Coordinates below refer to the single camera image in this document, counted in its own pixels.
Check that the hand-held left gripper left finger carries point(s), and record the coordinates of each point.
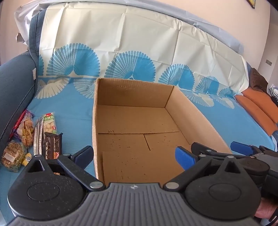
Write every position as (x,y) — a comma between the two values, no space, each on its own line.
(83,155)

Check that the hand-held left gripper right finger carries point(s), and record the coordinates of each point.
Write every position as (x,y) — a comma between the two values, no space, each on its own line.
(185,157)

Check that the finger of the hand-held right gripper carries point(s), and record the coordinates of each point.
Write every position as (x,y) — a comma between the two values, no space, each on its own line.
(204,148)
(241,147)

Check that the cardboard box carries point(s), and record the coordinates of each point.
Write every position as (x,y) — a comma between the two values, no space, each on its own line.
(139,134)

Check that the clear bag of orange crackers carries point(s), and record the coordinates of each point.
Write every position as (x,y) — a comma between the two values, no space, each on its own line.
(27,130)

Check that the person's right hand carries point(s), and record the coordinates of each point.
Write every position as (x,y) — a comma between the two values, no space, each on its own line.
(268,208)

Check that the brown chocolate snack packet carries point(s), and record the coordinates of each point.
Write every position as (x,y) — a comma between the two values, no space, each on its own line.
(53,145)

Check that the orange cushion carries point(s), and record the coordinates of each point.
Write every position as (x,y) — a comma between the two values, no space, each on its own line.
(258,106)

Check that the green label snack packet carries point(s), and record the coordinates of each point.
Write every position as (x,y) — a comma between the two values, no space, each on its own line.
(50,123)

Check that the silver striped snack packet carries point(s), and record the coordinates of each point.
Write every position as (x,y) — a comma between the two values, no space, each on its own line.
(38,137)

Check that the small yellow snack packet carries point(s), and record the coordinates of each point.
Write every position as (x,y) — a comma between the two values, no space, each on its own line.
(27,158)

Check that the purple snack packet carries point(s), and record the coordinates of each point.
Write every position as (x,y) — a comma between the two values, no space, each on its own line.
(30,113)

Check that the brown cloth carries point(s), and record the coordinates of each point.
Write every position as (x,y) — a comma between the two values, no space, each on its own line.
(258,79)

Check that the clear bag of round cookies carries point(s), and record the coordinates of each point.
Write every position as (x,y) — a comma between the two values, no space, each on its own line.
(12,155)

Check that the red snack packet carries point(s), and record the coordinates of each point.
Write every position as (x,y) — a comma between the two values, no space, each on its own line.
(18,123)

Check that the blue fan print cover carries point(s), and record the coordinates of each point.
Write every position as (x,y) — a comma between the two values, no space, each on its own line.
(130,54)

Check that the wall switch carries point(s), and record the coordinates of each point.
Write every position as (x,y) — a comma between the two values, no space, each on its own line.
(268,62)

